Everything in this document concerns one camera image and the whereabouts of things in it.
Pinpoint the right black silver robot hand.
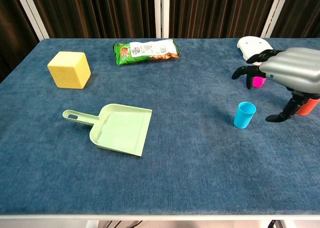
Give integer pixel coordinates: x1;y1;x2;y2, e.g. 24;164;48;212
231;47;320;123

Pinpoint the magenta plastic cup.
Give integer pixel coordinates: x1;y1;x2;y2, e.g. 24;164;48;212
251;76;267;88

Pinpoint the cyan plastic cup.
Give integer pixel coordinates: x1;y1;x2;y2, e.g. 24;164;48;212
233;101;257;130

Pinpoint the red-orange plastic cup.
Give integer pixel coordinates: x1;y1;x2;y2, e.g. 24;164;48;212
296;97;320;116

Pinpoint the white oval plastic base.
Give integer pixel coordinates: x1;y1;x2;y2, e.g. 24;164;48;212
236;37;274;61

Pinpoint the dark brown curtain panel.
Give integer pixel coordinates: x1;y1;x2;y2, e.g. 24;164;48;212
27;0;157;40
168;0;280;38
0;0;41;83
271;0;320;38

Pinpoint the green snack bag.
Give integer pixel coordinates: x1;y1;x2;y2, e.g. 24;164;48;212
113;39;180;66

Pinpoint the blue fabric table mat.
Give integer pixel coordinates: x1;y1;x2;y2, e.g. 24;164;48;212
0;38;320;216

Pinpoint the light green plastic dustpan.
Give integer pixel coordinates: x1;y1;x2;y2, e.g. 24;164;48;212
62;103;153;158

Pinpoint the yellow foam cube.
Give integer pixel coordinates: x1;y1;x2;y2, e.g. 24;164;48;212
47;51;92;90

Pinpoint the white upright frame post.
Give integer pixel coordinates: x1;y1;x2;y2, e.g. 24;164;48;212
260;0;287;38
154;0;171;39
13;0;50;41

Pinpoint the black cable bundle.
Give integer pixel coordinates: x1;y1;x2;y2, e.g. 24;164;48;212
98;220;143;228

